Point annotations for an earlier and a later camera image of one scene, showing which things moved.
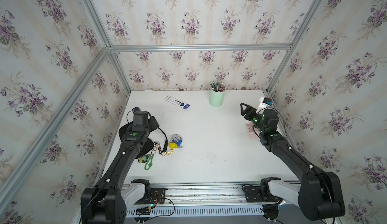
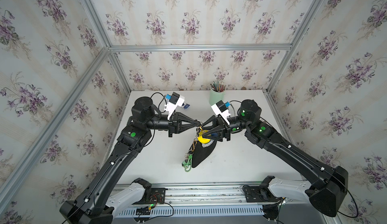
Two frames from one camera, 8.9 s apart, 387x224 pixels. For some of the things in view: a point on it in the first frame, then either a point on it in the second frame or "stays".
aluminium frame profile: (199, 47) stays
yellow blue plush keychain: (175, 142) to (201, 139)
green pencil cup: (216, 99) stays
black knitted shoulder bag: (147, 147) to (199, 153)
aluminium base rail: (208, 200) stays
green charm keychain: (147, 158) to (187, 164)
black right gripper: (252, 110) to (224, 131)
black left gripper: (153, 122) to (173, 125)
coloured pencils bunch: (218, 87) stays
